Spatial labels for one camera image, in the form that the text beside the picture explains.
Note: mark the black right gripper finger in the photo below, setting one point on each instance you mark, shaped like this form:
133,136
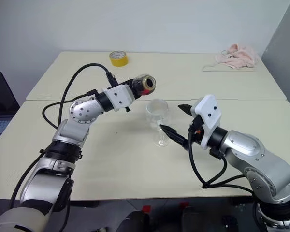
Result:
174,135
186,109

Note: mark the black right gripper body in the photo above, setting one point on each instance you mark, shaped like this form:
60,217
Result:
197,130

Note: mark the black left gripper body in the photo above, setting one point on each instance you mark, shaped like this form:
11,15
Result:
134,91

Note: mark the small yellow-capped bottle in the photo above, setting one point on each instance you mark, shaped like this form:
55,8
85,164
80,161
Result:
141,83

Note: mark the clear wine glass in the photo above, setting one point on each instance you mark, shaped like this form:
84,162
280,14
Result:
157,113

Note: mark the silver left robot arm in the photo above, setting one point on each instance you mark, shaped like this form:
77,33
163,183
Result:
83,112

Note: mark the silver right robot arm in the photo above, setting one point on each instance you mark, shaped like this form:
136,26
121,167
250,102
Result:
251,149

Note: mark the yellow tape roll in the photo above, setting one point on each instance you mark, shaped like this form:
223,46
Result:
119,60

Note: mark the small red block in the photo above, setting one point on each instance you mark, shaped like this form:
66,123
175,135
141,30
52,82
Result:
183,205
146,208

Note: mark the dark rounded shape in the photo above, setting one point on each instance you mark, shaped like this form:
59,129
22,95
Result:
133,222

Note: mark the dark laptop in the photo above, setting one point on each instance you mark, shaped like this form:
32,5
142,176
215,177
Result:
0,101

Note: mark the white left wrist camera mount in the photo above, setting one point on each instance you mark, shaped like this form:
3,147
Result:
117,96

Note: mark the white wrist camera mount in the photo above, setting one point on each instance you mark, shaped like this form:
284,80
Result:
209,113
117,96

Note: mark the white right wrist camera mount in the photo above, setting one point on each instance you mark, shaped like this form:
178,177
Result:
209,113

